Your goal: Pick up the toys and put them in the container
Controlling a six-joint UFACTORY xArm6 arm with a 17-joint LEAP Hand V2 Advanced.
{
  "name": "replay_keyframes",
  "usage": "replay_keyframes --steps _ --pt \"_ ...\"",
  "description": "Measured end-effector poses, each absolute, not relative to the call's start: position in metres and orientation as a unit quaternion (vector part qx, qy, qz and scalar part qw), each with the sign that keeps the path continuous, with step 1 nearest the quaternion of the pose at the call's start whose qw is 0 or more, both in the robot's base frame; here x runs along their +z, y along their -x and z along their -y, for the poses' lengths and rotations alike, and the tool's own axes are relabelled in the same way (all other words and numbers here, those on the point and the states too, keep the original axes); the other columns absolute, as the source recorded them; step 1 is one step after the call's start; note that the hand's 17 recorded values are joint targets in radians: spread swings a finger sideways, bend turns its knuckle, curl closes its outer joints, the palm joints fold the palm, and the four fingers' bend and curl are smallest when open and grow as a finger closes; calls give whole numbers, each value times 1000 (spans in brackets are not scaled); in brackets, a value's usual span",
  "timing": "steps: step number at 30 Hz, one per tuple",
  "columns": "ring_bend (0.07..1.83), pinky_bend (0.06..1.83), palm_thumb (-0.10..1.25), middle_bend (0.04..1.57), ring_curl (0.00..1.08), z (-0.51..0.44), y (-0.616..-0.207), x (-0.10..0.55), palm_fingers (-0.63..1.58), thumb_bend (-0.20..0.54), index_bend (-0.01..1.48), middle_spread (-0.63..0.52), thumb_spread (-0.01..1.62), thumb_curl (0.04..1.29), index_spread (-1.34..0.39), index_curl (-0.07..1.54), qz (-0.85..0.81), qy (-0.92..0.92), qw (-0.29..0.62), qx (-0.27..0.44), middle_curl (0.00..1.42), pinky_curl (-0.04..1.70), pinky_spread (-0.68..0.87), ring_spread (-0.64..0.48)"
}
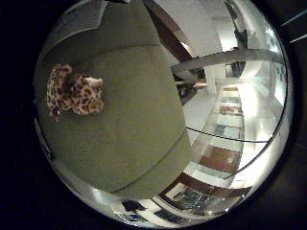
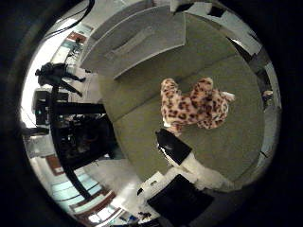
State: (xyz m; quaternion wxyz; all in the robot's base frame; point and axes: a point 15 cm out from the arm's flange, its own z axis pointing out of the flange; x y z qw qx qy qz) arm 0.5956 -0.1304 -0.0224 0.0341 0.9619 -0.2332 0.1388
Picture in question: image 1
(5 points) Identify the grey plastic container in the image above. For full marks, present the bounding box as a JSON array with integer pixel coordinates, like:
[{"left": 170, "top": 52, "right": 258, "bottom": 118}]
[{"left": 39, "top": 0, "right": 111, "bottom": 60}]

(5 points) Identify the leopard print plush toy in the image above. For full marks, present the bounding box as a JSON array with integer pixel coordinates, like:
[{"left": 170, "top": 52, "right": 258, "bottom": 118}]
[{"left": 46, "top": 63, "right": 106, "bottom": 123}]

